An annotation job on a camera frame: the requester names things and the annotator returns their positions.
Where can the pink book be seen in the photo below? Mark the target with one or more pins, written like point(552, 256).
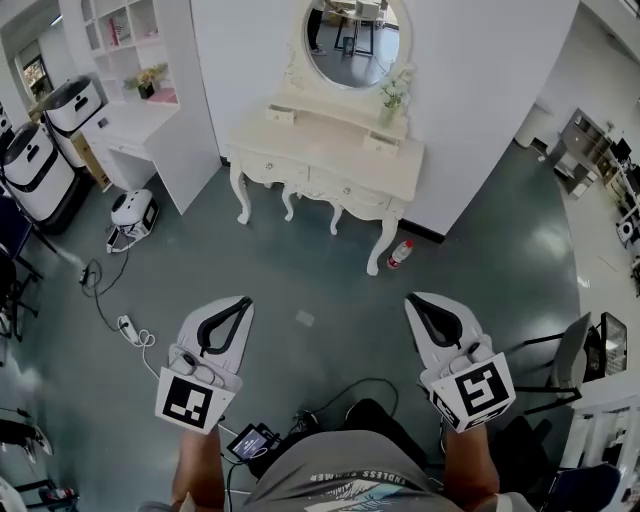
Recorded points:
point(117, 30)

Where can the person's left black shoe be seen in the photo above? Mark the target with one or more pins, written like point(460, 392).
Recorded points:
point(306, 421)

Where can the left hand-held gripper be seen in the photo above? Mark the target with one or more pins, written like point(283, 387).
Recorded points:
point(187, 402)

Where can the large cream drawer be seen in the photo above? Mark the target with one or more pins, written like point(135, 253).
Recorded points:
point(350, 190)
point(275, 167)

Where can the dark blue chair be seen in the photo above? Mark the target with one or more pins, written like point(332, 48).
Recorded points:
point(12, 225)

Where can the small black screen device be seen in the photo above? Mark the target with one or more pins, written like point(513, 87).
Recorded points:
point(248, 444)

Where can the vase of white flowers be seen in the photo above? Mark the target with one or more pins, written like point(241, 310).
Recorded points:
point(391, 97)

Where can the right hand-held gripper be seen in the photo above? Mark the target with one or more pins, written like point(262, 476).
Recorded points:
point(480, 390)

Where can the grey cabinet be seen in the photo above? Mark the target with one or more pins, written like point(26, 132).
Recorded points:
point(580, 165)

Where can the potted yellow plant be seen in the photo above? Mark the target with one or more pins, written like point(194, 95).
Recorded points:
point(146, 89)

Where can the person's left forearm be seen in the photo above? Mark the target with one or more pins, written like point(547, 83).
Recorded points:
point(197, 470)

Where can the black desk socket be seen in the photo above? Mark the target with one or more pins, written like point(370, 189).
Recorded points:
point(103, 123)

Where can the person's right forearm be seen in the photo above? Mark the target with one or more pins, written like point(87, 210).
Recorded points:
point(470, 465)

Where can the cream dressing table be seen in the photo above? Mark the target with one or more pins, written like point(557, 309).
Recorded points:
point(350, 155)

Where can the person's grey t-shirt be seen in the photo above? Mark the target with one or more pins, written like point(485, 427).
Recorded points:
point(350, 460)

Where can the oval mirror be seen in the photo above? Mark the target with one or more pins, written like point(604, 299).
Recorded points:
point(360, 65)

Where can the grey office chair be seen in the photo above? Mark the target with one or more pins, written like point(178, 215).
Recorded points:
point(572, 345)

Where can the cardboard box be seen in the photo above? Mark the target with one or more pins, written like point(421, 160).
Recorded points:
point(90, 160)

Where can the white open case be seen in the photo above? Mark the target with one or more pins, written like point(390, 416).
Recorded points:
point(114, 244)

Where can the red black device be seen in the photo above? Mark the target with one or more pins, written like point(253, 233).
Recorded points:
point(62, 494)

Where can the red label plastic bottle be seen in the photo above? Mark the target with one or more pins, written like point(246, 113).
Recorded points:
point(400, 255)

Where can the person's black trousers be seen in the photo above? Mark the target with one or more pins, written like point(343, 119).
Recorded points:
point(380, 425)

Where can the black power adapter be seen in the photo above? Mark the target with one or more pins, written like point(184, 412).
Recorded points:
point(85, 276)

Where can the small round white robot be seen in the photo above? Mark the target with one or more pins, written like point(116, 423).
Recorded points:
point(127, 205)

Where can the white power strip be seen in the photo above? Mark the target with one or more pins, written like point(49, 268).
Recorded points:
point(129, 327)

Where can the white shelf desk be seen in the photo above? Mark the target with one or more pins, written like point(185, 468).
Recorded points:
point(190, 125)

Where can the black monitor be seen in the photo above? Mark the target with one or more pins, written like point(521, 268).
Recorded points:
point(612, 345)

